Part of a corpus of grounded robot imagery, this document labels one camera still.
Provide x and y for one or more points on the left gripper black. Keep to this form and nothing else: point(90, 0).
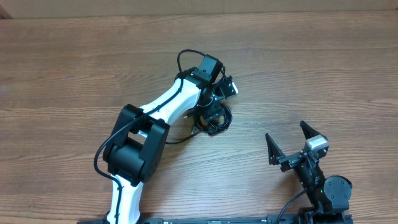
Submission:
point(212, 110)

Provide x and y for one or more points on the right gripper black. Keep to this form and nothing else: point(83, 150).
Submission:
point(277, 157)

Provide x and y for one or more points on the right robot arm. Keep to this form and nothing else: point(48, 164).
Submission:
point(329, 196)

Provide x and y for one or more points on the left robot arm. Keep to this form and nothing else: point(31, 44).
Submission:
point(134, 149)

